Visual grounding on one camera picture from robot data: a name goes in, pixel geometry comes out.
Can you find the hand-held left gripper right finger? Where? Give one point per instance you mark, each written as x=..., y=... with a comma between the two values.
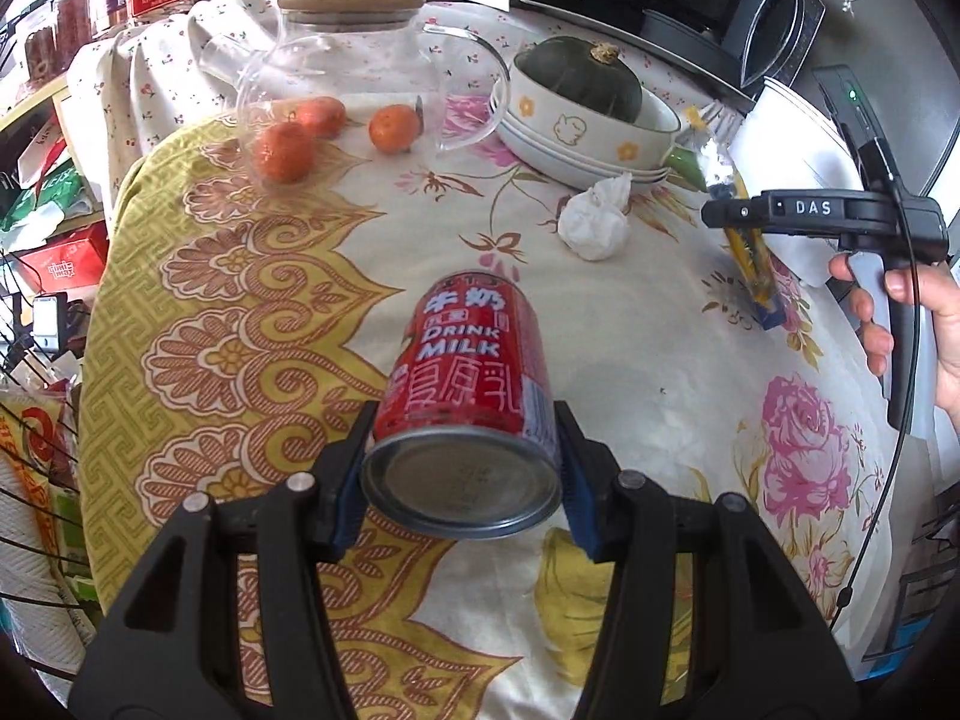
x=579, y=487

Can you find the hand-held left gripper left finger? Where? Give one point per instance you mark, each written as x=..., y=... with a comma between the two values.
x=346, y=480

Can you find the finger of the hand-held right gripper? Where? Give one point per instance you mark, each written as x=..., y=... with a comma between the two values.
x=731, y=211

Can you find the white tissue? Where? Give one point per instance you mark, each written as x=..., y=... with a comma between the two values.
x=596, y=221

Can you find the red drink can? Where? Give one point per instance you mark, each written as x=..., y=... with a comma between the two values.
x=465, y=360

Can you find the person's right hand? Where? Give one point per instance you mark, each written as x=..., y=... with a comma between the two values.
x=945, y=330

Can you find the green foil packet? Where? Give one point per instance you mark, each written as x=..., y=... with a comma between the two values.
x=686, y=161

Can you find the white plate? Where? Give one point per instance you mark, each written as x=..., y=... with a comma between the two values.
x=585, y=181
x=540, y=157

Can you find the floral yellow tablecloth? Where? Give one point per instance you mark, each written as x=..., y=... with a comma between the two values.
x=247, y=330

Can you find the white floral bowl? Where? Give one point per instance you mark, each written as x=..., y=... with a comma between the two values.
x=570, y=131

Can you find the dark green squash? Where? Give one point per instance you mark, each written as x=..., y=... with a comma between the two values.
x=577, y=79

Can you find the orange tangerine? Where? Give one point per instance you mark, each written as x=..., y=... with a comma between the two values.
x=394, y=127
x=324, y=116
x=283, y=154

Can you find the red cardboard box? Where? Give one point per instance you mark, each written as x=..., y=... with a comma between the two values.
x=64, y=262

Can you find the glass pitcher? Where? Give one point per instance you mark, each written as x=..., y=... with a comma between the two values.
x=337, y=67

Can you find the cork pitcher lid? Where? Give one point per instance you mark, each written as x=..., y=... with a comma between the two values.
x=352, y=9

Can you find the white cherry print cloth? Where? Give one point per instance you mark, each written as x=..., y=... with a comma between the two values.
x=172, y=60

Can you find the clear storage jar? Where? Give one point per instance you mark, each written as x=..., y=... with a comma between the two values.
x=41, y=52
x=71, y=15

